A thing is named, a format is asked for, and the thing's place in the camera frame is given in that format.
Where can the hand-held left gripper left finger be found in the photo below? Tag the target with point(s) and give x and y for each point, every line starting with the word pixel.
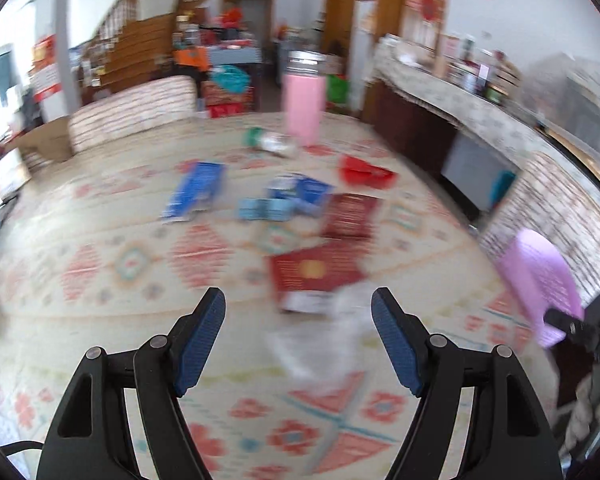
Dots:
pixel 200 345

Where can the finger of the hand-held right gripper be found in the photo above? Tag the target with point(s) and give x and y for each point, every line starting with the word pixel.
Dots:
pixel 565 324

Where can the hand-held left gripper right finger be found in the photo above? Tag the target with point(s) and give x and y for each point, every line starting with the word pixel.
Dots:
pixel 395 345

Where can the purple plastic basket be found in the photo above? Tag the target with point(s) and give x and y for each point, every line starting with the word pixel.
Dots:
pixel 540 280

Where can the white plastic wrapper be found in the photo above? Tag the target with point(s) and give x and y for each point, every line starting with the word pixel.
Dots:
pixel 325 330

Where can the blue torn packet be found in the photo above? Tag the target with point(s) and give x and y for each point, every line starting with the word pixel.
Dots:
pixel 195 190

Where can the blue white carton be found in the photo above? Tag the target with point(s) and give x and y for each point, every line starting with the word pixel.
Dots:
pixel 305 192

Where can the patterned tablecloth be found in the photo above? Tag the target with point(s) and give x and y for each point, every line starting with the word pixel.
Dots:
pixel 105 320

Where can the red flat box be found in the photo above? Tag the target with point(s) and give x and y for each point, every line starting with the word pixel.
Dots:
pixel 315 272

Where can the patterned fabric chair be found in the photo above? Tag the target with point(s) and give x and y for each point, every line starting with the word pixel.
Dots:
pixel 545 205

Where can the dark red box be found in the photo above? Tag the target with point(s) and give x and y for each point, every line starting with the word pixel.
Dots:
pixel 350 216

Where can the light blue small box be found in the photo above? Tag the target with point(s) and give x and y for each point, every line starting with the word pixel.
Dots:
pixel 265 208

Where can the red wrapper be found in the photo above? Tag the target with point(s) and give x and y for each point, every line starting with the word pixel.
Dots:
pixel 365 170

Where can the dark wooden sideboard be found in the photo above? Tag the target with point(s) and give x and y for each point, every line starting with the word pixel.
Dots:
pixel 410 130

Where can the small bottle green cap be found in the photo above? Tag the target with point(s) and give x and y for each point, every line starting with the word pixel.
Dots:
pixel 272 141

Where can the leaf print cloth runner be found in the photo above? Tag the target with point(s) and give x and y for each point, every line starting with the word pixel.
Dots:
pixel 480 105

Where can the patterned chair back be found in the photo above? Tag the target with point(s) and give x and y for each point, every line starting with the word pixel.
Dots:
pixel 130 110

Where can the brown cloth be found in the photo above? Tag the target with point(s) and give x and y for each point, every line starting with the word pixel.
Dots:
pixel 45 140

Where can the pink thermos bottle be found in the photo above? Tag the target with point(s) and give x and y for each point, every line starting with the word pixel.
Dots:
pixel 304 100

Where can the green bag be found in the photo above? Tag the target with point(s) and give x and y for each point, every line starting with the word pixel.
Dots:
pixel 337 87

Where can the wooden staircase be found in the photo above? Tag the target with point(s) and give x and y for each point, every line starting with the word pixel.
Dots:
pixel 140 35

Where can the grey interior door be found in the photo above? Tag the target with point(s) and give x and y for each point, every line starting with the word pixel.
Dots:
pixel 250 15

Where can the plain wooden door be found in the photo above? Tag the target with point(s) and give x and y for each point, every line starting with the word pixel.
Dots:
pixel 342 15

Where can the wooden door red decorations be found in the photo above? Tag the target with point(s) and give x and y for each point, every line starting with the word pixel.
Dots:
pixel 415 0

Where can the wall calendar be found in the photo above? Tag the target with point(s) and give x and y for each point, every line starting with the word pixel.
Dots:
pixel 47 67

